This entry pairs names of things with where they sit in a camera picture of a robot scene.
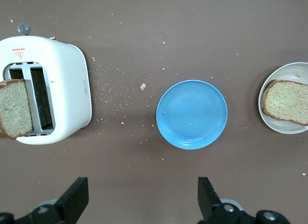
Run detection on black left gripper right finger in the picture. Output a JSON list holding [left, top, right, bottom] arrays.
[[197, 177, 290, 224]]

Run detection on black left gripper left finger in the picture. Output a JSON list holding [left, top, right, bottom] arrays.
[[0, 177, 90, 224]]

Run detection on brown bread slice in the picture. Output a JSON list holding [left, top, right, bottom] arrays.
[[0, 79, 34, 140], [261, 79, 308, 127]]

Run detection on blue plate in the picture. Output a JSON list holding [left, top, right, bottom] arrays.
[[155, 79, 229, 150]]

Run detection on beige plate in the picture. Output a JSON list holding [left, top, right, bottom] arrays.
[[258, 62, 308, 135]]

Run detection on white toaster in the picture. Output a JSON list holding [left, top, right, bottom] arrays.
[[0, 22, 93, 145]]

